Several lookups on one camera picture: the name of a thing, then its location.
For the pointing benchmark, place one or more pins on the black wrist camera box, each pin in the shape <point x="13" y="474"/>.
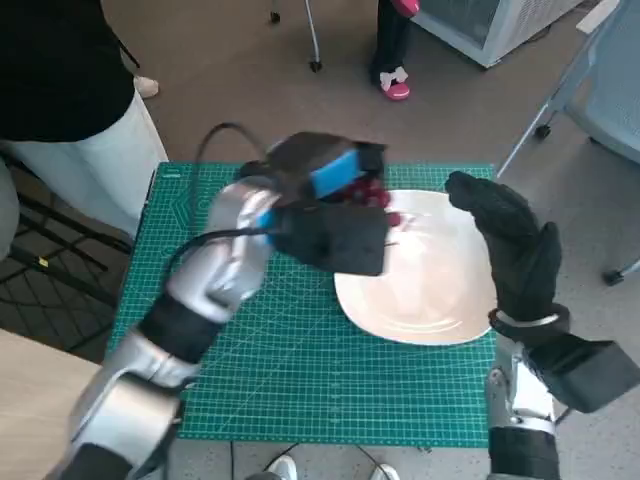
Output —
<point x="340" y="240"/>
<point x="590" y="375"/>

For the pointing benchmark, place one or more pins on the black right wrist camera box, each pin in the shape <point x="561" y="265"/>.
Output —
<point x="590" y="375"/>

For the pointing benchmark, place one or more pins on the grey rounded object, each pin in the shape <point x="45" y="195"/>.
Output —
<point x="7" y="215"/>

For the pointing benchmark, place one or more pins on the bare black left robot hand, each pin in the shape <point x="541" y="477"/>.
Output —
<point x="310" y="160"/>

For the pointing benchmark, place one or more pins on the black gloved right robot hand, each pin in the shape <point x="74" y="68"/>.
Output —
<point x="520" y="250"/>

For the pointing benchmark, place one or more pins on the red toy grape bunch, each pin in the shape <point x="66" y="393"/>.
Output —
<point x="375" y="195"/>

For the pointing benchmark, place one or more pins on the light wooden desk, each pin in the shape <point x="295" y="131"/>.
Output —
<point x="35" y="400"/>

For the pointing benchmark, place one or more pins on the green cutting mat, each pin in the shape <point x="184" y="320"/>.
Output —
<point x="325" y="380"/>

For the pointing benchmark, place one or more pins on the person standing by table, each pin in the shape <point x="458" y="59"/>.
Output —
<point x="60" y="75"/>

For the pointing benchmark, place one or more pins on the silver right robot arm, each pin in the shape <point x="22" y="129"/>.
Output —
<point x="525" y="405"/>

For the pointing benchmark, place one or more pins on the person with pink slippers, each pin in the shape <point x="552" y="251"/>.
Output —
<point x="392" y="40"/>

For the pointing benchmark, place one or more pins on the grey-blue mesh chair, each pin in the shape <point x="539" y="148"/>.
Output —
<point x="610" y="100"/>

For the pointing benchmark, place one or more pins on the metal chair legs with casters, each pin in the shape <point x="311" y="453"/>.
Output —
<point x="314" y="35"/>

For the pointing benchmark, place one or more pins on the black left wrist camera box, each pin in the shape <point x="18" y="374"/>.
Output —
<point x="340" y="240"/>

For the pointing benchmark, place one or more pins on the white mesh cabinet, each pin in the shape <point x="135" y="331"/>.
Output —
<point x="500" y="27"/>

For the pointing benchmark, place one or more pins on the white shoe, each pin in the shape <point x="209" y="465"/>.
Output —
<point x="284" y="467"/>
<point x="386" y="473"/>

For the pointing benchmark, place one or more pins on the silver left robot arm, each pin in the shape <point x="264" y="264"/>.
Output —
<point x="220" y="265"/>

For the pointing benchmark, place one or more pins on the white square plate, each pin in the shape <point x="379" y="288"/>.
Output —
<point x="430" y="280"/>

